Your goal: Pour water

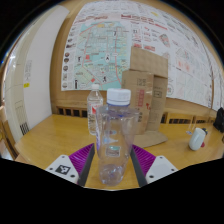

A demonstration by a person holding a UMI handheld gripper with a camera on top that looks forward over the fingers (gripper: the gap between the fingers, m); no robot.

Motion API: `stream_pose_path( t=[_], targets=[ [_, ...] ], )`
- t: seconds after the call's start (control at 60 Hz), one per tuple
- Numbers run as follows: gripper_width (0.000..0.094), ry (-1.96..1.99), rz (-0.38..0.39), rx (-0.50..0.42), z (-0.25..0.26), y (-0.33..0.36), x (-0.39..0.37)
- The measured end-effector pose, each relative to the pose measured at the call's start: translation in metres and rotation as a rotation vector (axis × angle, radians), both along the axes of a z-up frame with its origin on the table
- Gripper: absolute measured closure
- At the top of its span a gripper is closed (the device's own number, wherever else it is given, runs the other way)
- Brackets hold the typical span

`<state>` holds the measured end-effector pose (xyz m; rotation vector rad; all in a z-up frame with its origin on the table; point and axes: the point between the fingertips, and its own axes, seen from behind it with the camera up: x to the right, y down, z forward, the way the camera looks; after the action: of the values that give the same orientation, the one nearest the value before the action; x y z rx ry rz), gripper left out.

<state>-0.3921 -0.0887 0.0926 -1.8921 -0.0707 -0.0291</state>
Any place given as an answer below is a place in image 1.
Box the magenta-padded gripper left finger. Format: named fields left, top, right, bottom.
left=44, top=142, right=98, bottom=188

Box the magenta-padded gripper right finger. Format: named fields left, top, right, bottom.
left=129, top=143, right=179, bottom=188

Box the clear white-capped water bottle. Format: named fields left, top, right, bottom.
left=94, top=88, right=140, bottom=187

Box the white mug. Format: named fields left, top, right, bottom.
left=188, top=127, right=208, bottom=152

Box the red-labelled clear plastic bottle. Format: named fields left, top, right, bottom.
left=86, top=83, right=104, bottom=136

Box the brown cardboard box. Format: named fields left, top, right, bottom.
left=121, top=46, right=169, bottom=148

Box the narrow diagram wall poster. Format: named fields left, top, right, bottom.
left=213, top=63, right=224, bottom=112

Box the large map wall poster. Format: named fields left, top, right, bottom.
left=60, top=1, right=214, bottom=108

